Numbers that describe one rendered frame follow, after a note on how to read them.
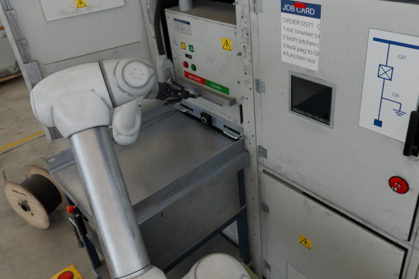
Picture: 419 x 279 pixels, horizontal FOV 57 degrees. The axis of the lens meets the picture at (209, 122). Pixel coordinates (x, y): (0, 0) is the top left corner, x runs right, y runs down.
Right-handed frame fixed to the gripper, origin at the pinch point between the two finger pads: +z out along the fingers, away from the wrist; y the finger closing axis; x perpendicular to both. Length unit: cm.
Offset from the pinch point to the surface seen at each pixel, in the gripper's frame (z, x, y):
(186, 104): 11.1, -11.3, 7.3
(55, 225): -3, -89, 121
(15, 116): 25, -279, 105
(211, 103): 8.5, 8.0, 0.4
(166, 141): -4.5, -0.6, 23.7
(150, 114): -1.3, -22.3, 17.6
